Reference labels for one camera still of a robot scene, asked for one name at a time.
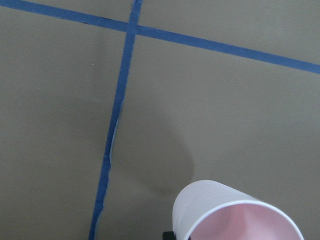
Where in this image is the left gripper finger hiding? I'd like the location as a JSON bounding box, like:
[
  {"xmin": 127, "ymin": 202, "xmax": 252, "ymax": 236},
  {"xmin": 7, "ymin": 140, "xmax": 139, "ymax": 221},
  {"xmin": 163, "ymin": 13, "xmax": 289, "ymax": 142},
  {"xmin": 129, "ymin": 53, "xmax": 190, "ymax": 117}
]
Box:
[{"xmin": 162, "ymin": 231, "xmax": 174, "ymax": 240}]

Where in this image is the pink paper cup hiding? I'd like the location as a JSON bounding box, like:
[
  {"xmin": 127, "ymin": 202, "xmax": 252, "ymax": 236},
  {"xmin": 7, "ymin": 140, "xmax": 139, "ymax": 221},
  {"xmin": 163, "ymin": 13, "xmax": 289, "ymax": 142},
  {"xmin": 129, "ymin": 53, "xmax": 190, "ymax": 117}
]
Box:
[{"xmin": 172, "ymin": 180, "xmax": 304, "ymax": 240}]

